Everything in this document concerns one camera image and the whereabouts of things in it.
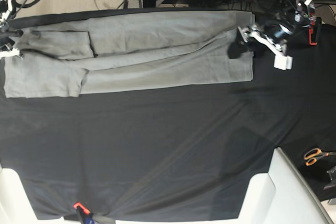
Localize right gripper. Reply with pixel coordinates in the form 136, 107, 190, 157
1, 0, 23, 51

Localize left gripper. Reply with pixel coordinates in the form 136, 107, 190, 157
228, 0, 317, 59

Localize grey T-shirt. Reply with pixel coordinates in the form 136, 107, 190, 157
4, 11, 254, 98

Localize red clamp on right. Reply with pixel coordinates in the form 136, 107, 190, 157
309, 17, 322, 46

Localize black table cloth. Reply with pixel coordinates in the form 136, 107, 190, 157
1, 10, 335, 222

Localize orange black clamp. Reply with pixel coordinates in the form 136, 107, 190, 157
73, 202, 96, 224

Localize orange handled scissors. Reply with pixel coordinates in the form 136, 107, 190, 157
303, 148, 335, 166

